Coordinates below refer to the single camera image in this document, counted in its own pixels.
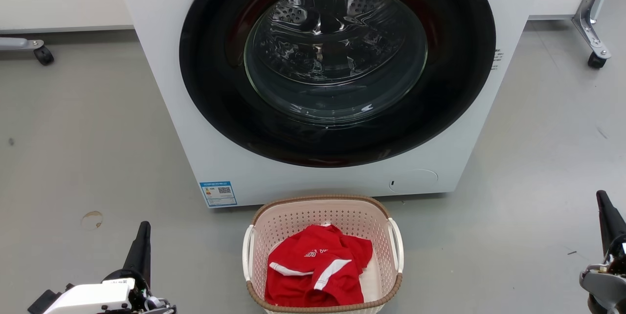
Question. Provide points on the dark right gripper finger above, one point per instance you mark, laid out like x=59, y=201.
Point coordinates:
x=611, y=228

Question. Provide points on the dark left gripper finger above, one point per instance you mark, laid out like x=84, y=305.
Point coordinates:
x=141, y=255

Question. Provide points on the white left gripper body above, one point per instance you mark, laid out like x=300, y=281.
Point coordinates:
x=93, y=299

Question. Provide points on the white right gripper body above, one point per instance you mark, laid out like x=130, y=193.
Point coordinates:
x=609, y=284

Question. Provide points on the beige perforated plastic laundry basket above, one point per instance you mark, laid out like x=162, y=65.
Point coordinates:
x=288, y=216

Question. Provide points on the blue white energy label sticker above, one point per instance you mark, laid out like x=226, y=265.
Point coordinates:
x=218, y=193

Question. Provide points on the red sports shirt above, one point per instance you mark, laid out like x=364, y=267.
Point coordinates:
x=313, y=275

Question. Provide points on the white front-load washing machine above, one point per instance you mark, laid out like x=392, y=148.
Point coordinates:
x=161, y=59

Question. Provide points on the black round washer door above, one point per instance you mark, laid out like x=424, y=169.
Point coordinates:
x=215, y=69

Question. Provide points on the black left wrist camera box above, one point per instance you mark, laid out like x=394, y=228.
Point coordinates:
x=43, y=302

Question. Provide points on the grey frame leg with caster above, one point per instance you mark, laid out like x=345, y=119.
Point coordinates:
x=589, y=15
x=24, y=44

